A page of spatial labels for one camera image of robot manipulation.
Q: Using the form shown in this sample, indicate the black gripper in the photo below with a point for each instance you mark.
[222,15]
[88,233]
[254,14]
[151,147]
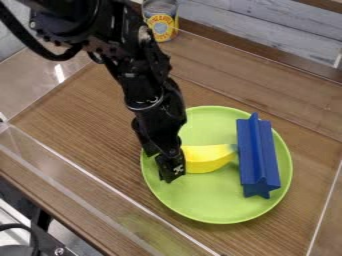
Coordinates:
[157,125]

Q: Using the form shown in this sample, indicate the yellow toy banana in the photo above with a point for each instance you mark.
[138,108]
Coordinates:
[206,158]

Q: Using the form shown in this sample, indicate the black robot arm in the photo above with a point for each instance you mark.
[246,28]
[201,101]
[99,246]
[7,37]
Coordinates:
[110,31]

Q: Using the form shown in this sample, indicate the green round plate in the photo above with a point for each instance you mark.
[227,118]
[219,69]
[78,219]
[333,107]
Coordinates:
[210,197]

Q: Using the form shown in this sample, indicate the blue star-shaped block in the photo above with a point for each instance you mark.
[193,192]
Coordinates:
[258,163]

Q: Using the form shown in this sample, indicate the black metal stand base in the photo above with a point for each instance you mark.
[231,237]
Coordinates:
[47,245]

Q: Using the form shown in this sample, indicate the yellow labelled tin can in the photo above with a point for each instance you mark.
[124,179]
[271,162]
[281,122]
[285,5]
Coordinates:
[161,16]

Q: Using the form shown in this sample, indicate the clear acrylic tray wall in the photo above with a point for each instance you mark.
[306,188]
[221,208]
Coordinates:
[118,226]

